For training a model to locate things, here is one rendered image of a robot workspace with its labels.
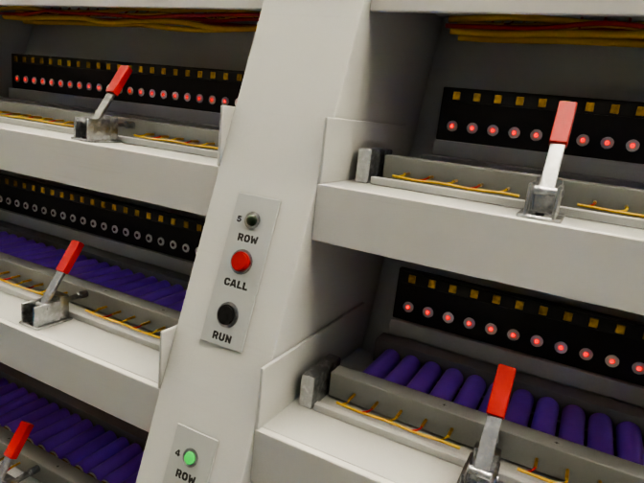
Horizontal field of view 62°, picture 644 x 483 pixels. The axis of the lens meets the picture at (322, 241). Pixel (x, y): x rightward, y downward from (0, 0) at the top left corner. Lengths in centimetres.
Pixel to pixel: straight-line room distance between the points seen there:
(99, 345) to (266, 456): 21
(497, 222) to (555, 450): 17
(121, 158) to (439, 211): 30
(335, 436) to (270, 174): 21
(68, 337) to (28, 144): 21
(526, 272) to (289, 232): 17
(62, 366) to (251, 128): 28
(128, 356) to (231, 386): 13
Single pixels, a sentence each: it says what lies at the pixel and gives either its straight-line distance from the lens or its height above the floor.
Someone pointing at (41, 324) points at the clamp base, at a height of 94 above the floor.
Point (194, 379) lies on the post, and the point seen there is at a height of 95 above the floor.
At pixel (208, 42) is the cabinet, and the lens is 80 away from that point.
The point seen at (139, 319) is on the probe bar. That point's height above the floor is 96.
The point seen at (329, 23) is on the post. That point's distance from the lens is 46.
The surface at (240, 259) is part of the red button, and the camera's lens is 43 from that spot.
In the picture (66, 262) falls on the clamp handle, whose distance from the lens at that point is 60.
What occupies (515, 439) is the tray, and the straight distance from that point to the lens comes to 44.
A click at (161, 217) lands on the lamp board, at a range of 70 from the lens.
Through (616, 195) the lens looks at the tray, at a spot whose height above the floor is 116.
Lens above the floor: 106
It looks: 3 degrees up
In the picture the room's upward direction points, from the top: 14 degrees clockwise
